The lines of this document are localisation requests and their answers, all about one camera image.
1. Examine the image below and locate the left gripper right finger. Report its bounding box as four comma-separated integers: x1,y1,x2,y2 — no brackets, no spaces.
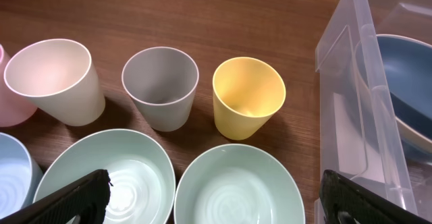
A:
319,169,431,224

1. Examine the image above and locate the dark blue bowl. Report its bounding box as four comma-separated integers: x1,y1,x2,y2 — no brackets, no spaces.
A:
354,34,432,144

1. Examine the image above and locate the beige bowl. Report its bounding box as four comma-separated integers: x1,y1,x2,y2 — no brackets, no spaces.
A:
396,117,431,154

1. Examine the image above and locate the cream cup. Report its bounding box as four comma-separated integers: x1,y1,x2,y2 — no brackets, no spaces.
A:
3,38,105,126

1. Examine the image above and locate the yellow cup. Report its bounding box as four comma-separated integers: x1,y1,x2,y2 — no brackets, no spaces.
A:
212,57,286,140

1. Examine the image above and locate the mint green small bowl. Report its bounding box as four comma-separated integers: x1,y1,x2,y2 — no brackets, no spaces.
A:
34,129,176,224

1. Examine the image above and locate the light blue small bowl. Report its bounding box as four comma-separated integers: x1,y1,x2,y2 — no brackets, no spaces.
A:
0,133,43,219

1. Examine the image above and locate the clear plastic storage container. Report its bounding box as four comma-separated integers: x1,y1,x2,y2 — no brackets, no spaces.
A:
315,0,431,220

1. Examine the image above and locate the grey cup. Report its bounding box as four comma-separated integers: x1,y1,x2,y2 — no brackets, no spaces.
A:
121,47,199,132

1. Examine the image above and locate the pink cup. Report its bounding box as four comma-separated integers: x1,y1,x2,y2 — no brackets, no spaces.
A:
0,46,37,127

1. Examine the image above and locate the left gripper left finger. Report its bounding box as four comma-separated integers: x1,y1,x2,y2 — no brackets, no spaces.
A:
1,169,111,224

